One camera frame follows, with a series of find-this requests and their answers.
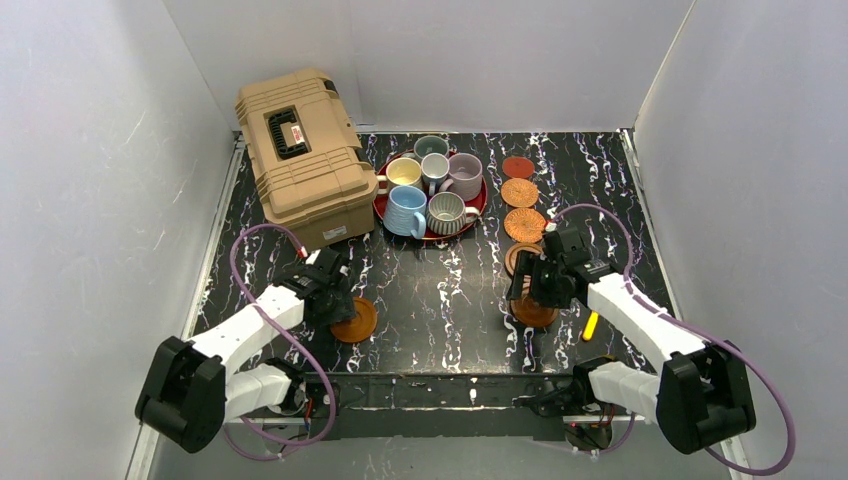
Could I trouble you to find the dark wooden coaster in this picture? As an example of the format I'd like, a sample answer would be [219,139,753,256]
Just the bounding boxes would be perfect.
[504,242,545,278]

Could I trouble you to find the woven rattan coaster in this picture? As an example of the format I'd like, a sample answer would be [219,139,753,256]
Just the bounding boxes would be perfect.
[503,208,547,243]
[500,178,539,208]

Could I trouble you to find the brown wooden coaster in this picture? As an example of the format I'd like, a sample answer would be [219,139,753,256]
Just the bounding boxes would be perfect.
[509,298,560,328]

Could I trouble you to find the red round coaster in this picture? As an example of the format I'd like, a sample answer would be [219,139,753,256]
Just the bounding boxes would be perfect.
[501,156,535,179]

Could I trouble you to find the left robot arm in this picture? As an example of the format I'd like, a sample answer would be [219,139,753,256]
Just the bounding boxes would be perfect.
[134,248,354,453]

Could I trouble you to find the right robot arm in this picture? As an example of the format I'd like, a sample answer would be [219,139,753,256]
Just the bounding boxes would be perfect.
[507,228,757,454]

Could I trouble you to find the yellow marker pen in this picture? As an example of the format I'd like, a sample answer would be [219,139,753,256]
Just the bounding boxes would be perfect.
[581,311,600,342]

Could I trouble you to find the grey ribbed mug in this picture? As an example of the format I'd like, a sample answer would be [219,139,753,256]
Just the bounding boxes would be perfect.
[426,192,481,236]

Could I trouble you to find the light blue textured mug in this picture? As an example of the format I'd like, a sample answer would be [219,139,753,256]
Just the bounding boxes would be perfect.
[383,186,427,240]

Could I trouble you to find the lilac textured mug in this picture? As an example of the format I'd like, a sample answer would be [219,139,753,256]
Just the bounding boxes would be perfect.
[438,153,483,202]

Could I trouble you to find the grey printed mug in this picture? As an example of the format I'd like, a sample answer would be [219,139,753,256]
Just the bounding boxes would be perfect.
[420,153,449,197]

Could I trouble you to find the cream yellow mug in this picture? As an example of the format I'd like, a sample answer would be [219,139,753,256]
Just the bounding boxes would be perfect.
[377,157,423,196]

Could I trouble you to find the tan plastic tool case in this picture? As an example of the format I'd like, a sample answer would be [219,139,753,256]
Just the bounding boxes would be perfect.
[234,68,379,250]

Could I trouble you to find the sage green mug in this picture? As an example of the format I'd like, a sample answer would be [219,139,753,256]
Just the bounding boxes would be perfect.
[413,135,450,160]

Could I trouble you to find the front aluminium frame rail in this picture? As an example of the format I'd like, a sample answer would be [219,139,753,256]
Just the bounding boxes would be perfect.
[140,374,738,425]

